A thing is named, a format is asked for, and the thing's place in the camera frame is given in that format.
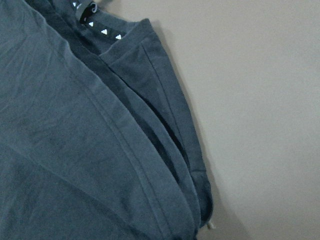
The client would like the black t-shirt with logo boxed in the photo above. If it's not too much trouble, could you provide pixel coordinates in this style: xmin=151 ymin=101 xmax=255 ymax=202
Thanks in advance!
xmin=0 ymin=0 xmax=213 ymax=240

